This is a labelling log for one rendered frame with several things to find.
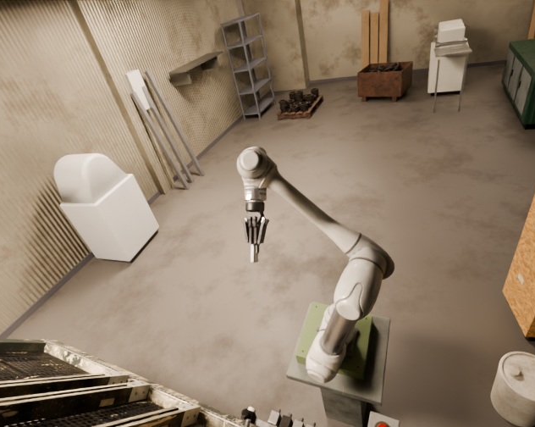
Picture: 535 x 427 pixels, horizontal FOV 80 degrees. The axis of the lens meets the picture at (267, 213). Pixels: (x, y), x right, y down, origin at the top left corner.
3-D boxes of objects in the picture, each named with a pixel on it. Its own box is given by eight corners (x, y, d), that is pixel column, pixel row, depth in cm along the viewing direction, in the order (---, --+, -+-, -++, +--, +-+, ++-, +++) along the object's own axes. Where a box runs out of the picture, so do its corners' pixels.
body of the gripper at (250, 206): (240, 201, 126) (240, 224, 126) (256, 200, 121) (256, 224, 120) (253, 202, 132) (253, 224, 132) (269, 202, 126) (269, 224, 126)
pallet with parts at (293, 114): (323, 99, 771) (322, 81, 747) (311, 118, 688) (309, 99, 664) (292, 102, 804) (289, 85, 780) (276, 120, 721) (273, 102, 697)
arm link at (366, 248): (366, 226, 123) (355, 250, 114) (405, 254, 122) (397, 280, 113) (348, 241, 133) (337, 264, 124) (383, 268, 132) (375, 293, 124)
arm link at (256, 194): (256, 185, 120) (256, 201, 120) (271, 187, 127) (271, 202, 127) (239, 186, 126) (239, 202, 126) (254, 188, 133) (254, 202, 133)
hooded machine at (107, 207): (133, 225, 479) (85, 141, 400) (165, 230, 454) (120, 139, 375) (96, 261, 425) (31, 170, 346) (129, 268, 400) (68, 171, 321)
